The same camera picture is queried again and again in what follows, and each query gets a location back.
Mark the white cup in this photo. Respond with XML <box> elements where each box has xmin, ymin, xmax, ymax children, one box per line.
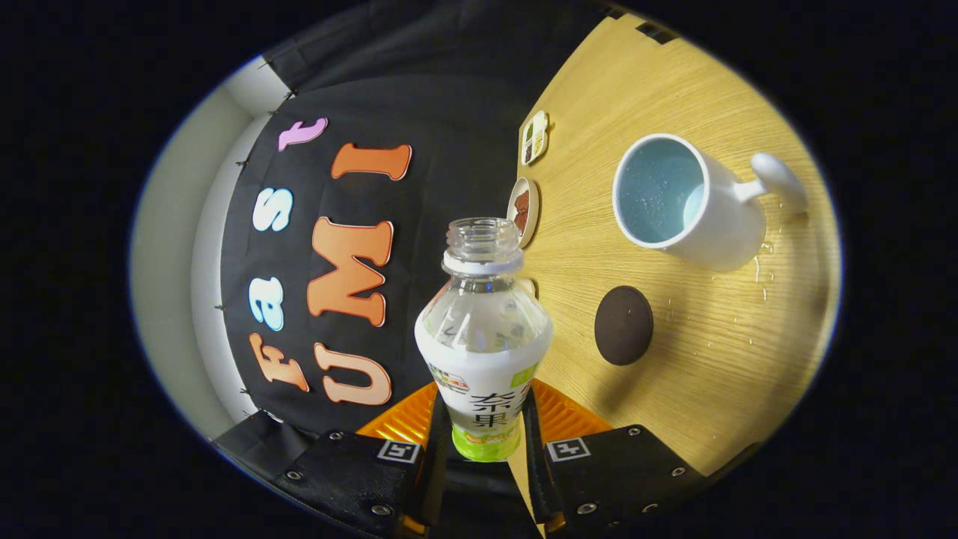
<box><xmin>612</xmin><ymin>133</ymin><xmax>809</xmax><ymax>272</ymax></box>

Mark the dark round coaster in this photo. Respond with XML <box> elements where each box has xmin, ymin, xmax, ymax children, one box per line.
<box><xmin>594</xmin><ymin>285</ymin><xmax>654</xmax><ymax>367</ymax></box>

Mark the wooden table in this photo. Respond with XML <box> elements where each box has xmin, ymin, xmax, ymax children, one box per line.
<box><xmin>509</xmin><ymin>15</ymin><xmax>843</xmax><ymax>525</ymax></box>

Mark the white divided condiment dish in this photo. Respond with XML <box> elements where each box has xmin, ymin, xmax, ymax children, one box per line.
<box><xmin>520</xmin><ymin>110</ymin><xmax>549</xmax><ymax>166</ymax></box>

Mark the white plate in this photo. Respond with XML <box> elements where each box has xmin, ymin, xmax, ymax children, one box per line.
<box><xmin>507</xmin><ymin>177</ymin><xmax>540</xmax><ymax>249</ymax></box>

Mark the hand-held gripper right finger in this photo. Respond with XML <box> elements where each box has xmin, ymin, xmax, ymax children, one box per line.
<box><xmin>522</xmin><ymin>378</ymin><xmax>708</xmax><ymax>534</ymax></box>

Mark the clear juice bottle green label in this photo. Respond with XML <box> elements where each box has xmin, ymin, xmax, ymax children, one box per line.
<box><xmin>415</xmin><ymin>217</ymin><xmax>555</xmax><ymax>463</ymax></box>

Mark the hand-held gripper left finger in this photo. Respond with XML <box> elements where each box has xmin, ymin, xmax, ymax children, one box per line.
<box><xmin>273</xmin><ymin>382</ymin><xmax>454</xmax><ymax>536</ymax></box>

